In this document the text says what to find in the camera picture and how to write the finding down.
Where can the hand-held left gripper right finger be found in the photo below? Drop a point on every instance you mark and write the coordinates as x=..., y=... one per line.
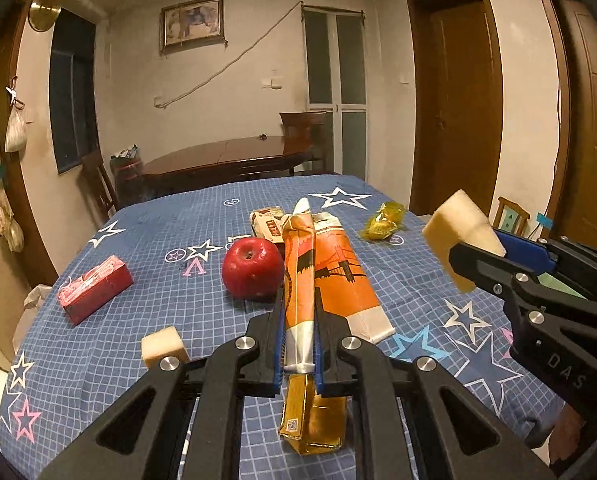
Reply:
x=320, y=360

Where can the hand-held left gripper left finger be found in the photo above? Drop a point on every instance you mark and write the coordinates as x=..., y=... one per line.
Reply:
x=278, y=345

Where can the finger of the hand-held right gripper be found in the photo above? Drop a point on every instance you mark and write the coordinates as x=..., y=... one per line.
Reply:
x=478, y=265
x=523, y=250

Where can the pale yellow sponge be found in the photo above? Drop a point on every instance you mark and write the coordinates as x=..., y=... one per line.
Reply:
x=458, y=220
x=164, y=347

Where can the orange printed paper bag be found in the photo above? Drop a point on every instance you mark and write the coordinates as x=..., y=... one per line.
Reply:
x=338, y=280

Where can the person's right forearm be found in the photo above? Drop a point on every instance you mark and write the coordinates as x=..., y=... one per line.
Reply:
x=568, y=430

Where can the small wooden child chair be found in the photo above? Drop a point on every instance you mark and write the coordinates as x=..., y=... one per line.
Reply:
x=510, y=215

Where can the yellow foil packet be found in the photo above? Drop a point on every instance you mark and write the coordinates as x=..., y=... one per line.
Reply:
x=318, y=425

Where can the red apple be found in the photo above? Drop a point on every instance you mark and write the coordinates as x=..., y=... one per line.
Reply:
x=252, y=270

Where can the yellow plastic wrapper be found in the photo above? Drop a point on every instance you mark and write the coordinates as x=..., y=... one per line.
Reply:
x=383, y=222

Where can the small brown snack packet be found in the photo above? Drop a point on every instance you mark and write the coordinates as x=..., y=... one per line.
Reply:
x=268, y=227

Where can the brown panelled wooden door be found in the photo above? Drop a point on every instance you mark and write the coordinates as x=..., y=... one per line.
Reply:
x=593, y=120

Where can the blue star printed tablecloth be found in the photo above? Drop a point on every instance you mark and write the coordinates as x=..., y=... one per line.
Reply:
x=153, y=240

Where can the red box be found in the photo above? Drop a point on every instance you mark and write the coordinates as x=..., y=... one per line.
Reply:
x=96, y=290

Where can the dark wooden dining table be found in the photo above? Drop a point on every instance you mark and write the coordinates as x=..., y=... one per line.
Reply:
x=218, y=157

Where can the dark wooden chair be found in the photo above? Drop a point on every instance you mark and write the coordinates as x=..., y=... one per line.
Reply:
x=303, y=127
x=98, y=185

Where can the dark waste bin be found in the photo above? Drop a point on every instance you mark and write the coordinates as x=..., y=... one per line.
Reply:
x=127, y=180

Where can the frosted glass door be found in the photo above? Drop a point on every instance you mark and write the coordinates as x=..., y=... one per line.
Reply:
x=336, y=85

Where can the hanging pale bags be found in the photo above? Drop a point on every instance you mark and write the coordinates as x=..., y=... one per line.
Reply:
x=3, y=210

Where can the dark window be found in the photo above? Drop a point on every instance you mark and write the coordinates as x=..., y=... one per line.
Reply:
x=73, y=95

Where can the hanging white plastic bag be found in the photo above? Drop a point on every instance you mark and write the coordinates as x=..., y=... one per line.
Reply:
x=16, y=132

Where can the brown wooden door frame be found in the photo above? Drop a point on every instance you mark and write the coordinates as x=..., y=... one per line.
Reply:
x=23, y=185

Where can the framed wall picture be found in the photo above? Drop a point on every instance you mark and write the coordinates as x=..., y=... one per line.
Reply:
x=192, y=24

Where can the round gold wall clock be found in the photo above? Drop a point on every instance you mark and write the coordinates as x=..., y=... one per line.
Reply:
x=44, y=7

